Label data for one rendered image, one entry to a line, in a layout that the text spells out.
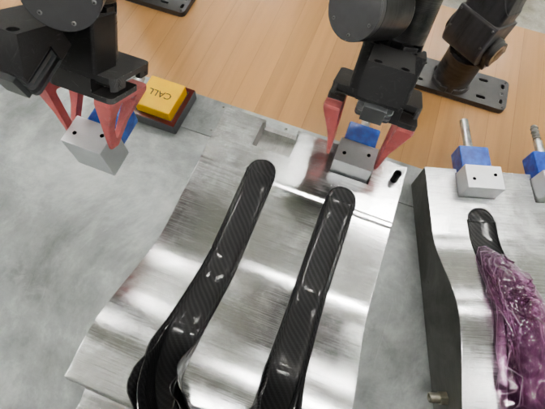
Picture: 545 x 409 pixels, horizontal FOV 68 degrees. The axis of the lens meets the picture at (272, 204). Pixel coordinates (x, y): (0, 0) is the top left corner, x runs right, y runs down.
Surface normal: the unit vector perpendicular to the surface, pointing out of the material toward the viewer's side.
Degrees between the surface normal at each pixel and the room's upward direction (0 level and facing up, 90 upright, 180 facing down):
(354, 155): 0
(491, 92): 0
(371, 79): 61
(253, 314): 28
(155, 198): 0
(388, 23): 85
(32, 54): 91
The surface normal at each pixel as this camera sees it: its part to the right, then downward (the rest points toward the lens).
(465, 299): 0.06, -0.67
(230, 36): 0.04, -0.42
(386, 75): -0.29, 0.53
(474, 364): 0.03, -0.17
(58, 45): 0.94, 0.34
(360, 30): -0.70, 0.29
